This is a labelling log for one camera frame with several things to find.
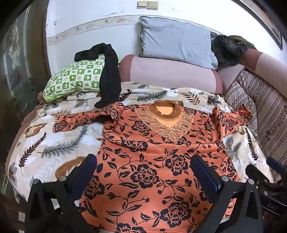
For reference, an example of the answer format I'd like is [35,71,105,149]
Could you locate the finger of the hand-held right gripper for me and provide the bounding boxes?
[266,157,287,180]

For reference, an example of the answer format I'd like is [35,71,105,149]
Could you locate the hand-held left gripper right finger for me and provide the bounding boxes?
[190,154,265,233]

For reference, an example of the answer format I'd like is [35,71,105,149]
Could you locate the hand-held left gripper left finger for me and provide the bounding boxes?
[26,154,98,233]

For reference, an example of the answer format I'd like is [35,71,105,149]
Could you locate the orange floral shirt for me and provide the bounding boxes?
[52,100,253,233]

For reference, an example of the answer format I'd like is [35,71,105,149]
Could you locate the leaf print blanket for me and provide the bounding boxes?
[6,82,275,211]

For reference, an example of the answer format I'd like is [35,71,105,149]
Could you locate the striped brown sofa cushion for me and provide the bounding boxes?
[224,71,287,163]

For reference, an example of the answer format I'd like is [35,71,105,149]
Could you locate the green checkered pillow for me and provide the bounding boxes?
[43,54,107,103]

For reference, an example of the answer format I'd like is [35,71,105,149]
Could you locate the black garment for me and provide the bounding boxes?
[74,42,123,108]

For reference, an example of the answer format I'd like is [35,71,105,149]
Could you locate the pink sofa armrest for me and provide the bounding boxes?
[217,49,287,99]

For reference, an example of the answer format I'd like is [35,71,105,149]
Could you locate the pink sofa bolster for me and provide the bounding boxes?
[118,54,223,96]

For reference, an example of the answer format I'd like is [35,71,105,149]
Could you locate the dark furry cloth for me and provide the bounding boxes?
[211,35,247,66]

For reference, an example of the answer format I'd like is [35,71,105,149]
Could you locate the patterned glass door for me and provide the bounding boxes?
[0,12,48,119]

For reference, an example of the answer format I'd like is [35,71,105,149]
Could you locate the olive green cloth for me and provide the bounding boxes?
[229,35,258,51]

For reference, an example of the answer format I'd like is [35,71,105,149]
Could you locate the grey pillow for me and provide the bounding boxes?
[138,16,218,70]

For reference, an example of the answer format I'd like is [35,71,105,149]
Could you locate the dark framed wall picture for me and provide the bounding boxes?
[238,0,283,51]

